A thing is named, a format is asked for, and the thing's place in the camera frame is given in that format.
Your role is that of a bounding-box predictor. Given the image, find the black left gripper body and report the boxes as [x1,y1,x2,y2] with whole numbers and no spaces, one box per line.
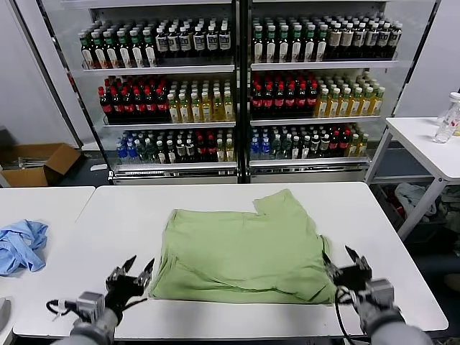
[106,276,148,310]

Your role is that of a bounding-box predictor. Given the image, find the clear plastic bottle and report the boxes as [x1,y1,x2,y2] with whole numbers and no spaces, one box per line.
[434,91,460,144]

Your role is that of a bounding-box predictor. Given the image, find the open glass cooler door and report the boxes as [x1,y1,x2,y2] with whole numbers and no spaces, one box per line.
[366,0,443,184]
[14,0,112,177]

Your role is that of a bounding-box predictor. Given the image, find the yellow juice bottle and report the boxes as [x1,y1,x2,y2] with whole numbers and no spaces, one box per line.
[339,88,352,118]
[179,93,191,124]
[328,88,341,118]
[168,93,180,124]
[372,86,385,116]
[190,92,202,124]
[317,88,331,119]
[361,87,374,117]
[224,90,236,122]
[201,91,213,123]
[350,88,363,117]
[213,91,225,122]

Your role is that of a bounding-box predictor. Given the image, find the crumpled light blue shirt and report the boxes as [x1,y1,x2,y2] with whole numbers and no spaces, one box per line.
[0,218,50,277]

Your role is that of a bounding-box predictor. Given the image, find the grey metal rails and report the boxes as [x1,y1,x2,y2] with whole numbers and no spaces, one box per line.
[9,154,50,169]

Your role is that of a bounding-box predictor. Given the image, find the green cap dark tea bottle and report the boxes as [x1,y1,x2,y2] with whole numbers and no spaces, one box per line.
[252,25,266,64]
[316,24,329,62]
[93,32,107,69]
[277,25,292,63]
[303,24,317,63]
[106,31,120,69]
[264,25,279,64]
[80,32,94,69]
[119,30,133,68]
[290,25,305,63]
[144,29,158,68]
[132,29,146,68]

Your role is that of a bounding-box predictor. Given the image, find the white cap blue label bottle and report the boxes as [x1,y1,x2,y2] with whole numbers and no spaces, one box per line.
[206,24,219,58]
[367,22,380,60]
[378,22,392,59]
[390,22,403,58]
[167,27,181,60]
[193,25,206,58]
[156,27,170,60]
[218,24,232,58]
[354,22,367,60]
[179,26,193,59]

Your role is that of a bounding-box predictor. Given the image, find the light green T-shirt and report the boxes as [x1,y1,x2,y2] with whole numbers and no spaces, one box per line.
[147,188,339,306]

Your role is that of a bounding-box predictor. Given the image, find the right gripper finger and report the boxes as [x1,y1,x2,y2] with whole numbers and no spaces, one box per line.
[322,253,344,287]
[345,245,372,272]

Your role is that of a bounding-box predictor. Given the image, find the looped black arm cable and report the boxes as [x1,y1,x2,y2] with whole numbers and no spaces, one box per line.
[45,299,78,326]

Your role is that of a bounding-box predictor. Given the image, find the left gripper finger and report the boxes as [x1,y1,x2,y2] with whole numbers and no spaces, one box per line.
[134,257,155,288]
[107,255,137,285]

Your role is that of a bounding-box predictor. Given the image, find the white cap beige label bottle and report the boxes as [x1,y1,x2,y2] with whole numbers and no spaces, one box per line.
[341,22,355,60]
[328,22,343,60]

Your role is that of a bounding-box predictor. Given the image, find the long black arm cable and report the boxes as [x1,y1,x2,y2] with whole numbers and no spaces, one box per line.
[333,287,362,345]

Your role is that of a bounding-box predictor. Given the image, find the white grey cloth pile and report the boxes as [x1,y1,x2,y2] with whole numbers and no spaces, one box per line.
[395,182,438,216]

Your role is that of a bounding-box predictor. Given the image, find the white side table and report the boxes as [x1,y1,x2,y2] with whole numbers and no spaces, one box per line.
[364,116,460,242]

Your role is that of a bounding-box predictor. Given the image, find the grey green cloth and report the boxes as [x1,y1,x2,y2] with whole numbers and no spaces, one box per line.
[440,190,460,216]

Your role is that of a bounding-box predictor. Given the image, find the open cardboard box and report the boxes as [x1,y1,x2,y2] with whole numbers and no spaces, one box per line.
[0,142,83,188]

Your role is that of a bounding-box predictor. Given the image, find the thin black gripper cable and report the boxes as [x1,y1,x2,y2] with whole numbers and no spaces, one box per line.
[121,295,149,311]

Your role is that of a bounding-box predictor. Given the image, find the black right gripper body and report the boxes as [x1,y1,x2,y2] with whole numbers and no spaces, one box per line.
[336,264,373,295]

